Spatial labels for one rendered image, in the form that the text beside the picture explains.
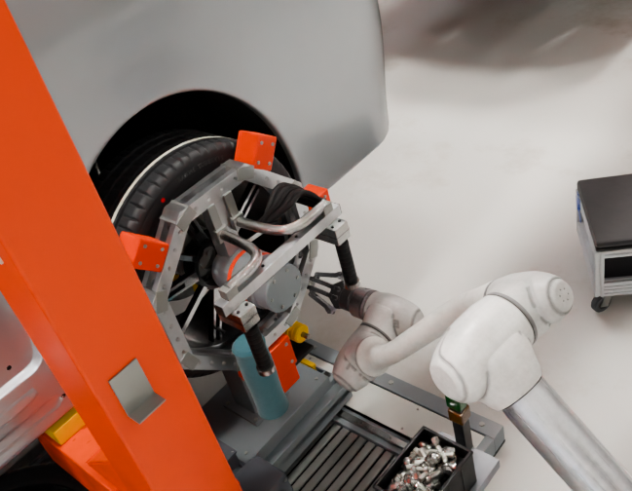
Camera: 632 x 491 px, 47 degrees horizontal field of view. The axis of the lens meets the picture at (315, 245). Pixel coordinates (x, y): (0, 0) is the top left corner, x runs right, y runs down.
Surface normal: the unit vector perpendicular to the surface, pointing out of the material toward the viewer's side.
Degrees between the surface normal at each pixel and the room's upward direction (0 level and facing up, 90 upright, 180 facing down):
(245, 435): 0
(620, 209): 0
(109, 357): 90
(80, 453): 0
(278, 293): 90
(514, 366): 46
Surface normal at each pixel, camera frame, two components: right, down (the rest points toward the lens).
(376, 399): -0.22, -0.78
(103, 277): 0.74, 0.25
